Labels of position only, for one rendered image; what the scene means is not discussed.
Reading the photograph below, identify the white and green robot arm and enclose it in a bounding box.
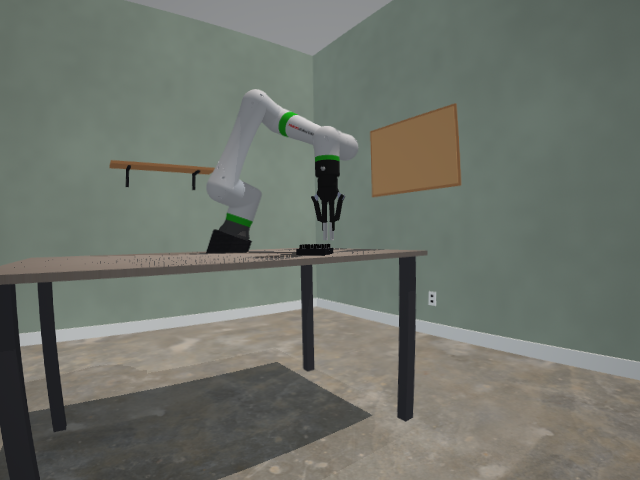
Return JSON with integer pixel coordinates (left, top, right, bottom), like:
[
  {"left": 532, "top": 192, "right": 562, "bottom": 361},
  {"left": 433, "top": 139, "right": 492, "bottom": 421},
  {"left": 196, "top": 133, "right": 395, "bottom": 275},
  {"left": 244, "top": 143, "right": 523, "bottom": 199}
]
[{"left": 206, "top": 89, "right": 358, "bottom": 240}]

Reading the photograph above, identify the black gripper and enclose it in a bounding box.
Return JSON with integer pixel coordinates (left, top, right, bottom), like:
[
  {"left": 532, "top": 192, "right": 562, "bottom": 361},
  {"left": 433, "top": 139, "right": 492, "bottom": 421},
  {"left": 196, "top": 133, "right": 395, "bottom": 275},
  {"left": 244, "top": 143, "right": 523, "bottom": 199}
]
[{"left": 311, "top": 176, "right": 345, "bottom": 240}]

